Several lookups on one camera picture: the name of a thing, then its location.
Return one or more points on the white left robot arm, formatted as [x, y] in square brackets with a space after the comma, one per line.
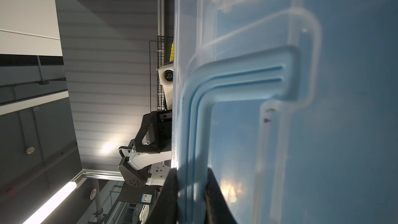
[142, 162]

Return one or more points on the black wire basket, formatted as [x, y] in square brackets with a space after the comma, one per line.
[162, 46]

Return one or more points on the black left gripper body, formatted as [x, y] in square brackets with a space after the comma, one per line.
[155, 133]

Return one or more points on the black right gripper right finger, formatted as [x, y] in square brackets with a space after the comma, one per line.
[217, 210]

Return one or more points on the yellow marker in basket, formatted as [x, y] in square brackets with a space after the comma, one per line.
[171, 58]

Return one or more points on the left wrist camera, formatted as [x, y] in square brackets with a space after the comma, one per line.
[166, 76]

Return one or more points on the blue plastic tool box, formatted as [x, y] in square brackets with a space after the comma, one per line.
[291, 107]

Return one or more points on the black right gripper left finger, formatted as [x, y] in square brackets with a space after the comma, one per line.
[165, 210]

